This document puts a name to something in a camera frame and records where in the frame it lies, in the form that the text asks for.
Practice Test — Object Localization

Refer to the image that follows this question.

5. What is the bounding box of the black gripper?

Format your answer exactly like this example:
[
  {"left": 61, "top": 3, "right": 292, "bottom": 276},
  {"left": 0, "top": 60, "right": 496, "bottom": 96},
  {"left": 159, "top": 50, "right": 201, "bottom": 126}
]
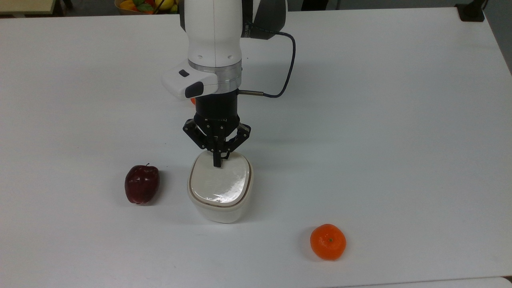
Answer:
[{"left": 182, "top": 90, "right": 252, "bottom": 168}]

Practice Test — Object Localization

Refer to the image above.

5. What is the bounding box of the cream plastic garbage bin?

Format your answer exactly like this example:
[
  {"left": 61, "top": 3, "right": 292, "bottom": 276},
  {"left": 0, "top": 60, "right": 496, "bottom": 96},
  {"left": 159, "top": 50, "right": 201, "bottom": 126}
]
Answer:
[{"left": 187, "top": 151, "right": 254, "bottom": 224}]

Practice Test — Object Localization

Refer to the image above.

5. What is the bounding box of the dark red apple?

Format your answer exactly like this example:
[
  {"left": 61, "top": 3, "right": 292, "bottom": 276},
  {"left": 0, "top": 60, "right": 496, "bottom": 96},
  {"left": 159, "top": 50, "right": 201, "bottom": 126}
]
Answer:
[{"left": 124, "top": 163, "right": 160, "bottom": 205}]

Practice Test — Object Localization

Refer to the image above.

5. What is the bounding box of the bowl of fruit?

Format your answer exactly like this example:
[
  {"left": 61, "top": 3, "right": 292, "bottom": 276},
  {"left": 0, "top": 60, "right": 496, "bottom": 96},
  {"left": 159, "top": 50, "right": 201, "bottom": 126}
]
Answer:
[{"left": 114, "top": 0, "right": 179, "bottom": 15}]

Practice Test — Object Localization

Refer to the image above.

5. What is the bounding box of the large orange tangerine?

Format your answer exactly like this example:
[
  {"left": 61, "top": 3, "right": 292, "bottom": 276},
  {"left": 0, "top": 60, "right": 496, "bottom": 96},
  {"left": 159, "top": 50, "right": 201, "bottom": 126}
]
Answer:
[{"left": 310, "top": 224, "right": 347, "bottom": 261}]

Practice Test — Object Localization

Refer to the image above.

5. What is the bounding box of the beige wooden table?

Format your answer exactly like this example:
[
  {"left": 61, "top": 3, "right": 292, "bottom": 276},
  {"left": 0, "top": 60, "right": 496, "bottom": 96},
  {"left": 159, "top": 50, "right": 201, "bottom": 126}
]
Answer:
[{"left": 0, "top": 0, "right": 57, "bottom": 18}]

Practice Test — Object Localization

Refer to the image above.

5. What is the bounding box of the black stand base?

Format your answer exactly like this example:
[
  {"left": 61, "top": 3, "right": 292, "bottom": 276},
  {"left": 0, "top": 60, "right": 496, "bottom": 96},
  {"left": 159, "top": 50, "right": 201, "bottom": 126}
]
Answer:
[{"left": 456, "top": 0, "right": 487, "bottom": 22}]

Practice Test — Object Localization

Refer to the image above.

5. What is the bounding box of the dark gripper cable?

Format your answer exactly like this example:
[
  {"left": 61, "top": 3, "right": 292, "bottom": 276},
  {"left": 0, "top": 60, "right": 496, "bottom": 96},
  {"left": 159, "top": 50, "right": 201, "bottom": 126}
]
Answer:
[{"left": 239, "top": 22, "right": 297, "bottom": 99}]

